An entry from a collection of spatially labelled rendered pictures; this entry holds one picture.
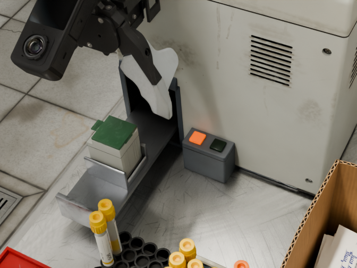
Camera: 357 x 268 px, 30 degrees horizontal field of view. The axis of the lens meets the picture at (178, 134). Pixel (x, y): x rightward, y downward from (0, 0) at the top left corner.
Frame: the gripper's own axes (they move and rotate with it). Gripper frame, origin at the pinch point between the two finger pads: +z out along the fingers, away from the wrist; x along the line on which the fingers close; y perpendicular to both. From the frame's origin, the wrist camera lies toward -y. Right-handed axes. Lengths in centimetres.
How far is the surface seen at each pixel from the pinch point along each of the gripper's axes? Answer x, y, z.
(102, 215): -5.6, -10.8, 3.9
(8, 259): 6.7, -15.3, 14.8
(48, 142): 75, 55, 102
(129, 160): -2.0, -0.7, 8.2
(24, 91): 96, 70, 102
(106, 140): -0.1, -1.7, 4.4
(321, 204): -25.0, -1.0, 2.6
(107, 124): 1.0, 0.4, 4.4
